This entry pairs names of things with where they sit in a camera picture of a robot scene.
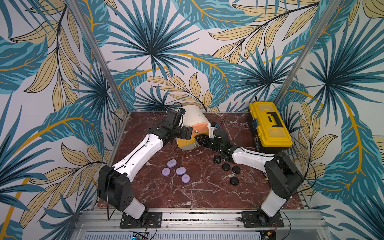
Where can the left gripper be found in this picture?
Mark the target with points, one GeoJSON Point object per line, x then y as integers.
{"type": "Point", "coordinates": [183, 134]}

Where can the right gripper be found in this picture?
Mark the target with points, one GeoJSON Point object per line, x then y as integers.
{"type": "Point", "coordinates": [207, 140]}

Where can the orange top drawer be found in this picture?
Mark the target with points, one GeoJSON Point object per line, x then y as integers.
{"type": "Point", "coordinates": [200, 128]}

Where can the yellow drawer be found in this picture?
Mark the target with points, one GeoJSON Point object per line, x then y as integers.
{"type": "Point", "coordinates": [182, 142]}

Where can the white cylindrical drawer cabinet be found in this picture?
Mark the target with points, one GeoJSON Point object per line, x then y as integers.
{"type": "Point", "coordinates": [193, 115]}

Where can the black round earphone case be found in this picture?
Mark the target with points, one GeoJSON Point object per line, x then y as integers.
{"type": "Point", "coordinates": [226, 167]}
{"type": "Point", "coordinates": [234, 181]}
{"type": "Point", "coordinates": [236, 169]}

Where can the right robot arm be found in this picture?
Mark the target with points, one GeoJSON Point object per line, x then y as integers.
{"type": "Point", "coordinates": [283, 175]}

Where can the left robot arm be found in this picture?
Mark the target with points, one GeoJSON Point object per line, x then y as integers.
{"type": "Point", "coordinates": [115, 182]}

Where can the purple earphone case upper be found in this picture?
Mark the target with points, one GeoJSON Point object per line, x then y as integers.
{"type": "Point", "coordinates": [171, 163]}

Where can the purple earphone case middle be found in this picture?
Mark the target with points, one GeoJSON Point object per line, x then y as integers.
{"type": "Point", "coordinates": [180, 171]}

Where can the purple round earphone case lower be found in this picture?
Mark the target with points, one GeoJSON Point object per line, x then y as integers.
{"type": "Point", "coordinates": [185, 178]}

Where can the purple round earphone case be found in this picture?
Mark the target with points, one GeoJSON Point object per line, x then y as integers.
{"type": "Point", "coordinates": [185, 178]}
{"type": "Point", "coordinates": [166, 172]}

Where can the purple round earphone case left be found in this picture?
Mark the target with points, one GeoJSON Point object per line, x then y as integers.
{"type": "Point", "coordinates": [166, 172]}

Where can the yellow black toolbox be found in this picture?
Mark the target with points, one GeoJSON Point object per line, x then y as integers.
{"type": "Point", "coordinates": [270, 134]}

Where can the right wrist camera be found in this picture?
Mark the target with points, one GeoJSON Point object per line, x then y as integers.
{"type": "Point", "coordinates": [212, 126]}

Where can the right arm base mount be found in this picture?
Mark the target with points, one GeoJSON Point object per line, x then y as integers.
{"type": "Point", "coordinates": [256, 219]}

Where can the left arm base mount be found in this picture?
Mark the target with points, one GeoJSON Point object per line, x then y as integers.
{"type": "Point", "coordinates": [149, 220]}

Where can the aluminium front rail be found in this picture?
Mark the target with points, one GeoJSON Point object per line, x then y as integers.
{"type": "Point", "coordinates": [202, 224]}

